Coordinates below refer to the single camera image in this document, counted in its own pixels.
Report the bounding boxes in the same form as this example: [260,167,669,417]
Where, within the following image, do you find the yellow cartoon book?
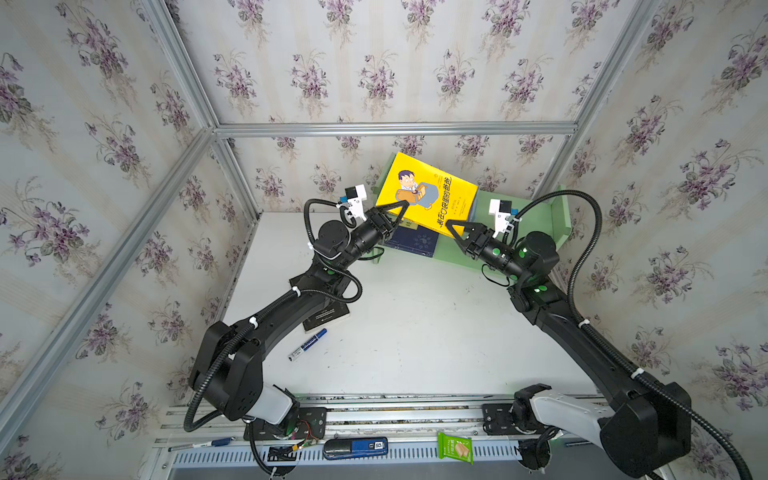
[375,152,478,237]

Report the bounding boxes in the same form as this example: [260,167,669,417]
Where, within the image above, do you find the navy book yellow label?
[384,223,440,258]

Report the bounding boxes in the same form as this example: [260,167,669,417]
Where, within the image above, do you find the white blue magazine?
[467,193,479,222]

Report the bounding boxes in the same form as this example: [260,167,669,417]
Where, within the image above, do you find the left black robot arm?
[183,199,408,432]

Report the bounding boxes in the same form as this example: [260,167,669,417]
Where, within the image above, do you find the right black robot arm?
[445,189,752,479]

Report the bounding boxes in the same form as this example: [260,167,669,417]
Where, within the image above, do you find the green two-tier shelf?
[365,157,572,270]

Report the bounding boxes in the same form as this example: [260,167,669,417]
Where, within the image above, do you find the black book with antlers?
[288,275,350,332]

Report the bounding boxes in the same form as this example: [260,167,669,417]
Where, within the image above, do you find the blue white marker pen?
[288,328,328,362]

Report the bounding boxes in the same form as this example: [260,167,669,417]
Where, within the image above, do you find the green snack packet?
[437,432,474,465]

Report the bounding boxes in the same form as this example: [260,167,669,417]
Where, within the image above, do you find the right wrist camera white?
[489,198,519,238]

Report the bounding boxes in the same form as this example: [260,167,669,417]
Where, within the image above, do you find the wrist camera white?
[489,198,519,238]
[337,184,367,229]

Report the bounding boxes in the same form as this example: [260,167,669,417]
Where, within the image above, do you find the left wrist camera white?
[337,184,367,229]

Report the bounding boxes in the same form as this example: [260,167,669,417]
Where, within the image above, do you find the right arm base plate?
[481,400,549,436]

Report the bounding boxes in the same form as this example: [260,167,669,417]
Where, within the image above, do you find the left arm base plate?
[243,407,328,442]

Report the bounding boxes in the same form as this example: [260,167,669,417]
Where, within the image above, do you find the blue black device on rail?
[322,437,389,461]

